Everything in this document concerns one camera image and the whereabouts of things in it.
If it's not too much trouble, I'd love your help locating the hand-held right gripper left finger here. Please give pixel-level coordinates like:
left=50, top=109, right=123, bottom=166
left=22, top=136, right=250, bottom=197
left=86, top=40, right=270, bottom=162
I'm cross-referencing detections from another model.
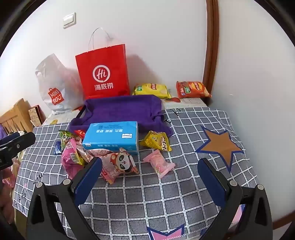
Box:
left=26, top=157, right=103, bottom=240

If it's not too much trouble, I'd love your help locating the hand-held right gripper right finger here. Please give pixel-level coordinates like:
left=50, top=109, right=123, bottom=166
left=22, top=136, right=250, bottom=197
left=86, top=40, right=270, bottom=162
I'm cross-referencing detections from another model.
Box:
left=197, top=157, right=273, bottom=240

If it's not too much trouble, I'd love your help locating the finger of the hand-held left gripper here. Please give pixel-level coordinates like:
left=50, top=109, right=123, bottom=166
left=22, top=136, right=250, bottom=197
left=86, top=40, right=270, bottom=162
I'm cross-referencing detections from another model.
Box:
left=0, top=131, right=37, bottom=155

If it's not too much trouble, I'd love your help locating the pink white strawberry snack packet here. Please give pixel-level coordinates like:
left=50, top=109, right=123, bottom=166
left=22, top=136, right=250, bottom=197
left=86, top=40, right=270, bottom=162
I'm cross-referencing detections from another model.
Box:
left=79, top=149, right=116, bottom=165

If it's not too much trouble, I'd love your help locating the magenta snack packet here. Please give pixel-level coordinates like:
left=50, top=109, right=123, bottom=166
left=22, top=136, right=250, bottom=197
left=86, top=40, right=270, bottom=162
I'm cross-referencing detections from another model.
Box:
left=60, top=138, right=88, bottom=172

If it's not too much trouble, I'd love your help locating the panda print snack packet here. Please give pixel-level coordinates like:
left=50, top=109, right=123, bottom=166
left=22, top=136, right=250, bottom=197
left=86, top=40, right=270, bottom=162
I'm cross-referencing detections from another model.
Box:
left=99, top=149, right=139, bottom=184

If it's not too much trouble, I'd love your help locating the green snack packet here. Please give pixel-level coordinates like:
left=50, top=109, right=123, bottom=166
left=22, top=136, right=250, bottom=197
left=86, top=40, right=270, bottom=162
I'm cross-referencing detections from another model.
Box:
left=58, top=130, right=77, bottom=153

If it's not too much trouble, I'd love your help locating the pink candy packet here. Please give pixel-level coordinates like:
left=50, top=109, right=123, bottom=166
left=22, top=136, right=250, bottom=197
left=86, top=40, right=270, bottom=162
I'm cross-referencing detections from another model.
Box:
left=143, top=149, right=176, bottom=179

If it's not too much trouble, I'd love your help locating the yellow snack packet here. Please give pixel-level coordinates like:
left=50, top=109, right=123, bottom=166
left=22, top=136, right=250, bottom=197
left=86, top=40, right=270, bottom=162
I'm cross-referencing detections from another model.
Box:
left=139, top=131, right=172, bottom=152

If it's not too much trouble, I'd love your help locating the wooden headboard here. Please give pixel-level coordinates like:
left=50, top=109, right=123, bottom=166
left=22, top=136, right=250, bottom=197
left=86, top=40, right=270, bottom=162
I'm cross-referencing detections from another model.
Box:
left=0, top=98, right=34, bottom=134

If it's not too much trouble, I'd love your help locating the blue tissue pack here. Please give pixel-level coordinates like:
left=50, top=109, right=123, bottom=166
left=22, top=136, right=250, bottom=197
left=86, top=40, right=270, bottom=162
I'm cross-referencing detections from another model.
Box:
left=82, top=121, right=139, bottom=155

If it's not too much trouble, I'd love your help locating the grey checked blanket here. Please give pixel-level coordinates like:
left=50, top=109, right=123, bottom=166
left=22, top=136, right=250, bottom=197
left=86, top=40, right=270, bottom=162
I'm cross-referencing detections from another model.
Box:
left=13, top=107, right=258, bottom=240

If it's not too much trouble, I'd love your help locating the white plastic shopping bag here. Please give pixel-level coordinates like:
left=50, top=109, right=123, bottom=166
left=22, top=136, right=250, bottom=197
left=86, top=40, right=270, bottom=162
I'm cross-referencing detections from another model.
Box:
left=35, top=54, right=84, bottom=114

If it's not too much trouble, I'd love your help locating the purple towel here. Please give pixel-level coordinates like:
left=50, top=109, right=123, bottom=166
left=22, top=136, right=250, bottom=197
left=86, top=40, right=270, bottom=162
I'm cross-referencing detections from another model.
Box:
left=69, top=95, right=174, bottom=137

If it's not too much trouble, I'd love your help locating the orange chips bag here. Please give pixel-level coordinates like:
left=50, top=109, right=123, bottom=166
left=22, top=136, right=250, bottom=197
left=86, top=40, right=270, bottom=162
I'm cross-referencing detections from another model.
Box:
left=176, top=81, right=211, bottom=99

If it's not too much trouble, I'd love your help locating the red paper bag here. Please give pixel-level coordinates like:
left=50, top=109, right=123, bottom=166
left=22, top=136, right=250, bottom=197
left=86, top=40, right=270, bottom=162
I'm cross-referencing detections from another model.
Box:
left=75, top=28, right=131, bottom=100

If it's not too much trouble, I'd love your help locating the yellow chips bag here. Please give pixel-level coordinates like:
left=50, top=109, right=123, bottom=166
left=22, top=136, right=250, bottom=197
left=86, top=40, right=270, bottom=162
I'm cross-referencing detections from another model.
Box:
left=132, top=83, right=172, bottom=100

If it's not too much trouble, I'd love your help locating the white light switch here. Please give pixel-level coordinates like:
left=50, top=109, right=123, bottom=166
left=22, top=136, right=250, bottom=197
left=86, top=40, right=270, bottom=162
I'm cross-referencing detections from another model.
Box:
left=63, top=13, right=76, bottom=29

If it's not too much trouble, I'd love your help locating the brown wooden door frame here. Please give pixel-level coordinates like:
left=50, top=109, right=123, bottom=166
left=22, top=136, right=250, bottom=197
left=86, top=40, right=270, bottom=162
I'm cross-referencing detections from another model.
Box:
left=203, top=0, right=219, bottom=98

